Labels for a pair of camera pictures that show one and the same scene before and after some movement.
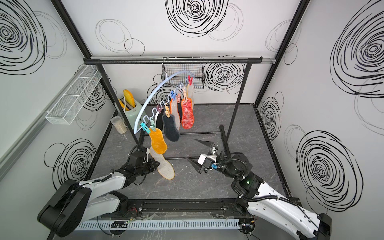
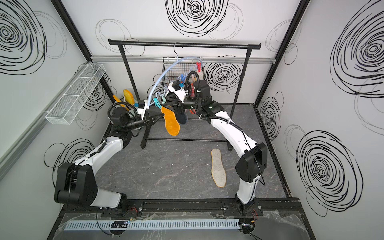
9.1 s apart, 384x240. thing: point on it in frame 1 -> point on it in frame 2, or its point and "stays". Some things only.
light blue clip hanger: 162,103 -> 177,59
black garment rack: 250,60 -> 212,45
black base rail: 181,208 stays
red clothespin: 190,80 -> 199,66
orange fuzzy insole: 158,142 -> 172,124
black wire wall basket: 197,69 stays
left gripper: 153,166 -> 149,120
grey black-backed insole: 171,131 -> 182,118
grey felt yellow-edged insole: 165,169 -> 218,171
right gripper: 199,166 -> 176,105
